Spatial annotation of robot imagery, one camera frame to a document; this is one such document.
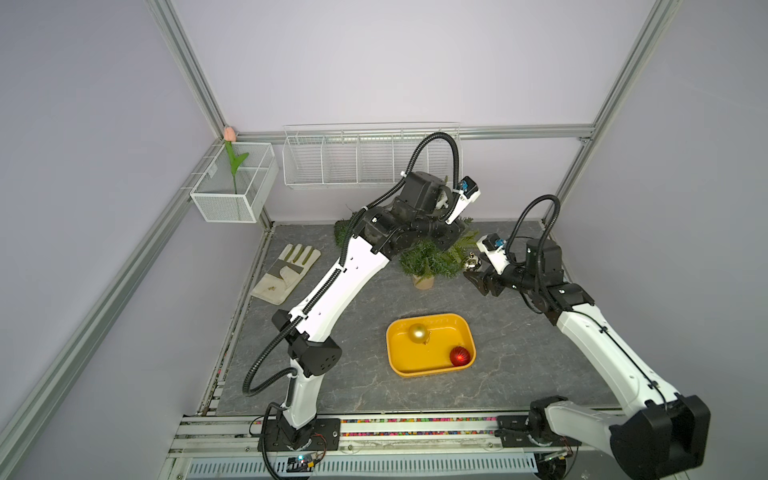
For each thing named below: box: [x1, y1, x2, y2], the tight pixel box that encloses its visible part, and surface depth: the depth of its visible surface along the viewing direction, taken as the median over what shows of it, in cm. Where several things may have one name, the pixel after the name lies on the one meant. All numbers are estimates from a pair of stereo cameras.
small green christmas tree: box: [398, 217, 478, 291], surface depth 82 cm
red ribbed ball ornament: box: [450, 346, 471, 367], surface depth 84 cm
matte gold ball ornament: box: [408, 323, 431, 345], surface depth 89 cm
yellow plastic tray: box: [386, 313, 476, 377], surface depth 89 cm
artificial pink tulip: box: [223, 127, 249, 194], surface depth 92 cm
